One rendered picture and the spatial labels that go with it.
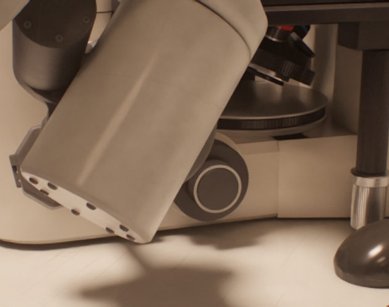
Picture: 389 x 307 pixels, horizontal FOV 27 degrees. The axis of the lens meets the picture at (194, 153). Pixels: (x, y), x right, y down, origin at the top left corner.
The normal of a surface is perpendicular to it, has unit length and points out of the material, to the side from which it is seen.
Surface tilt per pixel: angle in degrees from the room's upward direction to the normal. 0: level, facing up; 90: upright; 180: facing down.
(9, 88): 90
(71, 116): 49
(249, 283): 0
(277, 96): 0
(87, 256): 0
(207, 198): 90
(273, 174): 90
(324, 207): 90
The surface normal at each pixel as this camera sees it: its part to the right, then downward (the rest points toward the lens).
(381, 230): -0.26, -0.88
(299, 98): 0.00, -0.96
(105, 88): -0.30, -0.41
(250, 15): 0.69, 0.19
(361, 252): -0.62, -0.58
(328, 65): -0.95, 0.09
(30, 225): -0.07, 0.28
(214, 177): 0.31, 0.27
